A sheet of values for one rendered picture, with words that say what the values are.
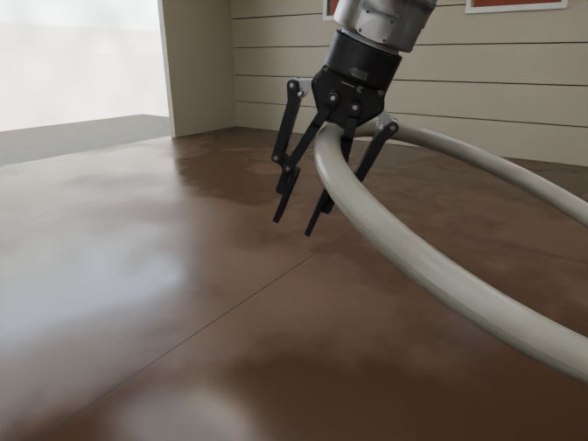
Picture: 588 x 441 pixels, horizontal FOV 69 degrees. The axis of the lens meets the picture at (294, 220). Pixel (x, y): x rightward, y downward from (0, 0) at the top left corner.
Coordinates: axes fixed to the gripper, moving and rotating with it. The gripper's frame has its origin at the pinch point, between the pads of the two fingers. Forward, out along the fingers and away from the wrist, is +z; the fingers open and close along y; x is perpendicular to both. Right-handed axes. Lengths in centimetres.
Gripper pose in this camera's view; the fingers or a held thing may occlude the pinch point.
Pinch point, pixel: (302, 203)
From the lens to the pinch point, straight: 54.0
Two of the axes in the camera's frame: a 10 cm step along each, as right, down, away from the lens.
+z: -3.4, 8.1, 4.9
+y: 9.2, 3.9, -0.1
